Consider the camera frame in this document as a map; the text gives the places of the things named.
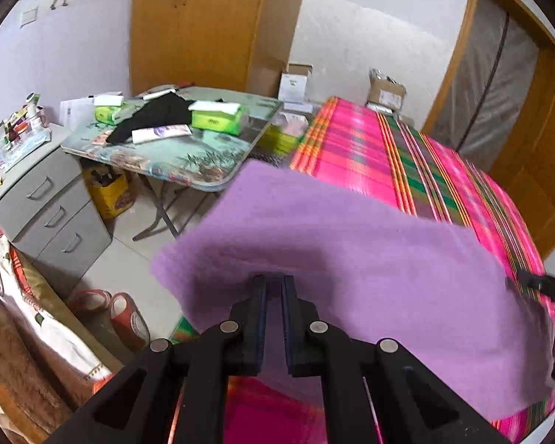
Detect clear plastic door curtain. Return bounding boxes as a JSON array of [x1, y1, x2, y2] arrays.
[[453, 0, 544, 158]]

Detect white patterned quilt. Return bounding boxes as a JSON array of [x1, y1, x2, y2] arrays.
[[0, 226, 116, 380]]

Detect white box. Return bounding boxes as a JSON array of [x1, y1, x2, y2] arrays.
[[277, 62, 313, 112]]

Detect small green tissue box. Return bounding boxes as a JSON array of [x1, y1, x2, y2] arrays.
[[94, 94, 130, 125]]

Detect wooden wardrobe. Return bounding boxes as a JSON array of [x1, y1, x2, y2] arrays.
[[129, 0, 313, 98]]

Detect brown fuzzy blanket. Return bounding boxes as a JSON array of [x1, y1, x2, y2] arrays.
[[0, 282, 93, 444]]

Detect black cloth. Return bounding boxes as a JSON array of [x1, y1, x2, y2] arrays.
[[106, 92, 195, 145]]

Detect pink green plaid bed sheet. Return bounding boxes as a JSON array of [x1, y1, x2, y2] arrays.
[[166, 96, 555, 444]]

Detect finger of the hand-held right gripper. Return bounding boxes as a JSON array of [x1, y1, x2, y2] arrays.
[[505, 272, 555, 303]]

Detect tray of cosmetics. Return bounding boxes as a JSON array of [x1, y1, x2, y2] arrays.
[[0, 92, 51, 172]]

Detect yellow bag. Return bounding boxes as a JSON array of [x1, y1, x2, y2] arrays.
[[83, 166, 137, 220]]

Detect wooden door frame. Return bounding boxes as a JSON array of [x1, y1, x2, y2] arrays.
[[421, 0, 555, 135]]

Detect purple fleece pants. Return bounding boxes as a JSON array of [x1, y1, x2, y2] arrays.
[[150, 159, 555, 421]]

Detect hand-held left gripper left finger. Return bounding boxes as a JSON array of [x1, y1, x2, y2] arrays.
[[41, 274, 266, 444]]

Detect grey drawer cabinet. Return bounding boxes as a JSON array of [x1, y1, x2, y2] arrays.
[[0, 122, 114, 273]]

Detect white tube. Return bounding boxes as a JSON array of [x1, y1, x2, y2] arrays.
[[132, 124, 192, 143]]

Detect white paper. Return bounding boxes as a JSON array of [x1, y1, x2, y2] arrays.
[[59, 97, 98, 125]]

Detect wooden door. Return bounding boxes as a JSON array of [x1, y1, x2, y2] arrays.
[[490, 48, 555, 260]]

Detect brown cardboard box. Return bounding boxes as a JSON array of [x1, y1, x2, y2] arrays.
[[366, 68, 408, 112]]

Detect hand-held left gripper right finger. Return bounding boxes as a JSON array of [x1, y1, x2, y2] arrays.
[[281, 275, 514, 444]]

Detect bamboo print folding table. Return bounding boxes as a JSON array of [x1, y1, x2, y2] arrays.
[[60, 85, 285, 241]]

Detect red white slipper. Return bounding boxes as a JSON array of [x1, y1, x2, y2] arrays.
[[67, 289, 112, 315], [108, 292, 151, 352]]

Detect large green tissue box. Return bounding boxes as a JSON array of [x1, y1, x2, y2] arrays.
[[187, 100, 250, 137]]

